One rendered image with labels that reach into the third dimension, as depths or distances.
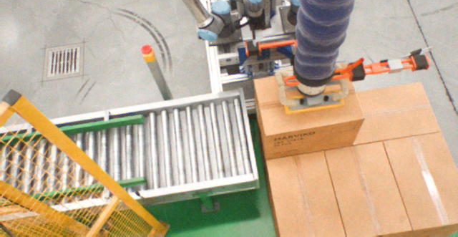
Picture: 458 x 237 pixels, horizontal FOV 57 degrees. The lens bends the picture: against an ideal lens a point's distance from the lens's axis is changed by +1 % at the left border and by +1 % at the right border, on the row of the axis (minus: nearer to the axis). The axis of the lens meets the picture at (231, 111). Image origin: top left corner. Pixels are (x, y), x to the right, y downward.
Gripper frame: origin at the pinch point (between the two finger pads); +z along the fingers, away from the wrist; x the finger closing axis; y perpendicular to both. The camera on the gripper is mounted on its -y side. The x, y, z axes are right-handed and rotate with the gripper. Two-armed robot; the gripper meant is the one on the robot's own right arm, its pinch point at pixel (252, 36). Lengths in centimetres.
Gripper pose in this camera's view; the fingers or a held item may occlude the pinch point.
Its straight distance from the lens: 242.0
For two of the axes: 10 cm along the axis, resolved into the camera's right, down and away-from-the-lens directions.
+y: 9.9, -1.4, -0.1
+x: -1.2, -8.8, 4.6
